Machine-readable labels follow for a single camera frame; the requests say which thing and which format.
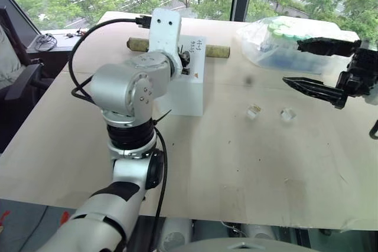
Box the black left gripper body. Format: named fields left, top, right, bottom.
left=178, top=45, right=193, bottom=76

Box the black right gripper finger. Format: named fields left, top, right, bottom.
left=282, top=76, right=348, bottom=110
left=296, top=37, right=362, bottom=57

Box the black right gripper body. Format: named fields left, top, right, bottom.
left=337, top=47, right=378, bottom=99

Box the white slotted box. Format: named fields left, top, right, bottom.
left=155, top=35, right=207, bottom=117

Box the brown cardboard tube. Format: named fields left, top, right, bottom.
left=126, top=37, right=231, bottom=59

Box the clear plastic bag with bottles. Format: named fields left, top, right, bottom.
left=236, top=15, right=361, bottom=73

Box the white cylinder under table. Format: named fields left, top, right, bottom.
left=160, top=217, right=193, bottom=252
left=244, top=223, right=279, bottom=241

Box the dark armchair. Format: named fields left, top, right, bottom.
left=0, top=6, right=57, bottom=154

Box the grey rounded robot body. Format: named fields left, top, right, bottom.
left=173, top=236, right=320, bottom=252

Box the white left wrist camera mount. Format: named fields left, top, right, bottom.
left=148, top=8, right=181, bottom=71

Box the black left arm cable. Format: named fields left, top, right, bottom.
left=68, top=15, right=169, bottom=252

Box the black cable bundle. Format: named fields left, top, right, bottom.
left=34, top=32, right=58, bottom=53

